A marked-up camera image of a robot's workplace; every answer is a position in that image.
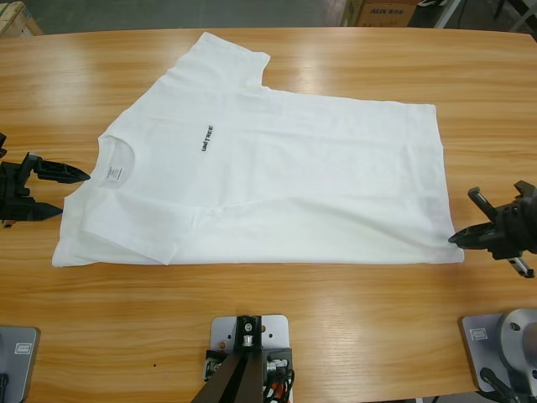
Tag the white and black shoe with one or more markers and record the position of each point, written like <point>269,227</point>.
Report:
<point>432,2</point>

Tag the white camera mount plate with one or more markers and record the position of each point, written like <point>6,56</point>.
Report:
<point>277,331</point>

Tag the black clamp with bolt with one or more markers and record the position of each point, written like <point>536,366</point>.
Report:
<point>216,363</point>
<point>277,363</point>

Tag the dark camera post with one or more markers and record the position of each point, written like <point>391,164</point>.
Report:
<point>235,378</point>

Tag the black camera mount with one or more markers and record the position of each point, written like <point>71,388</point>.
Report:
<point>2,144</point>
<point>482,201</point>

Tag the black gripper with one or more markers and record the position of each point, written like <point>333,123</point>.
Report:
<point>12,184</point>
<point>518,231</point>

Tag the black bracket with silver bolt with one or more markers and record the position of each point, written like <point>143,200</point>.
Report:
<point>248,327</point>

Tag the white table leg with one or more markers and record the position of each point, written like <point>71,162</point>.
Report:
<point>446,14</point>
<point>520,17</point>

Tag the wooden crate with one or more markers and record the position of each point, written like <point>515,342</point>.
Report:
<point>17,17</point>

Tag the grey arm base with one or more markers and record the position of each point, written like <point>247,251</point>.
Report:
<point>478,348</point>
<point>21,365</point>

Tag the white t-shirt with black logo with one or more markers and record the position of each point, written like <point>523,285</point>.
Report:
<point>272,180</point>

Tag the cardboard box with blue print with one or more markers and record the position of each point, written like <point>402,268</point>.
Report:
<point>386,12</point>

